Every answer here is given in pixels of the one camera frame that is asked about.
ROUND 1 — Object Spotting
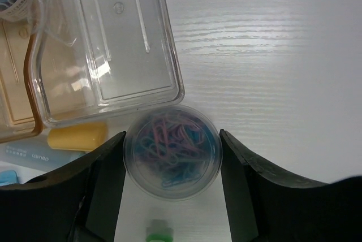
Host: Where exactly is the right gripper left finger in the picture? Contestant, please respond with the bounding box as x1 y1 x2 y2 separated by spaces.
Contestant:
1 132 126 241

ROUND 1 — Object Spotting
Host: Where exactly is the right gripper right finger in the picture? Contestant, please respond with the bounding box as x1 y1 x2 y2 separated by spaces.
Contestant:
219 130 361 241

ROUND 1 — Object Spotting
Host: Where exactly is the blue highlighter pen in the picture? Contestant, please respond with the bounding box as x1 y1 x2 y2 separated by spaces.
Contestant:
1 139 85 171

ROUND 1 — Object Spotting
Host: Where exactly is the orange translucent container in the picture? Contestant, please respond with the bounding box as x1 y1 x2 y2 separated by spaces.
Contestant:
1 20 43 143

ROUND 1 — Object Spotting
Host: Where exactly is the clear plastic container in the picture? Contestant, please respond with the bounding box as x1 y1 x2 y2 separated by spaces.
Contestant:
26 0 184 128

